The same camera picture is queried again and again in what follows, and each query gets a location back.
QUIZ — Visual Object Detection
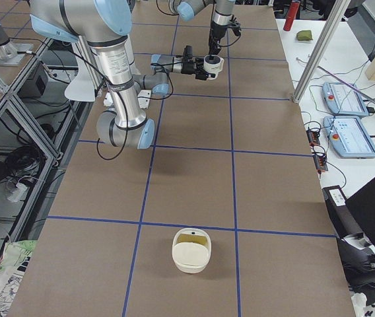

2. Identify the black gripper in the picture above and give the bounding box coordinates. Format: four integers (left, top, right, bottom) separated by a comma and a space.
181, 46, 216, 81
209, 23, 228, 61

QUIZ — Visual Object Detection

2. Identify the white HOME mug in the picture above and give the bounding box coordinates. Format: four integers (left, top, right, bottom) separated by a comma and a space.
204, 55, 224, 78

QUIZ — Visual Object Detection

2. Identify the red cylinder bottle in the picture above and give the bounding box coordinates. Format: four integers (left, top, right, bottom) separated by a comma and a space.
283, 0, 301, 32

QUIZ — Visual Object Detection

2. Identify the black orange adapter board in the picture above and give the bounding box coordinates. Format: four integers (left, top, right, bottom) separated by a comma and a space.
306, 129, 321, 147

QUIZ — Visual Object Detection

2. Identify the far teach pendant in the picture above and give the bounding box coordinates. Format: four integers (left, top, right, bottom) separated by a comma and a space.
322, 82, 369, 118

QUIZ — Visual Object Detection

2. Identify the teach pendant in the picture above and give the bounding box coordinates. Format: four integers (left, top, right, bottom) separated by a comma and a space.
322, 82, 369, 118
323, 116, 375, 159

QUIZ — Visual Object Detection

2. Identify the near teach pendant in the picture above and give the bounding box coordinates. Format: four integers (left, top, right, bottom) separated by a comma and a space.
323, 116, 375, 159

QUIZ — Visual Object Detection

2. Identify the black white device box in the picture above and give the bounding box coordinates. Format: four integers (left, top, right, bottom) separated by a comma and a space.
322, 185, 363, 238

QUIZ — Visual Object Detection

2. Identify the black power brick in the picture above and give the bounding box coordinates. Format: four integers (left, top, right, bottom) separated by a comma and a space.
0, 161, 10, 181

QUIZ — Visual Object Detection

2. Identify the patterned cloth bag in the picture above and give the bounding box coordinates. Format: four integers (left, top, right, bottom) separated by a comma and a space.
0, 240, 37, 316

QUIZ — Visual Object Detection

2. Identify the aluminium frame post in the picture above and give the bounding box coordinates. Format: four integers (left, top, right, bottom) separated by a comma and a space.
292, 0, 351, 104

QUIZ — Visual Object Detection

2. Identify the white basket with handle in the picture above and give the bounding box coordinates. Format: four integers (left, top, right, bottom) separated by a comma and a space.
172, 228, 212, 274

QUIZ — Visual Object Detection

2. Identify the aluminium frame rack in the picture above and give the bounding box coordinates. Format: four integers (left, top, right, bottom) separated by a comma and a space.
0, 36, 90, 248

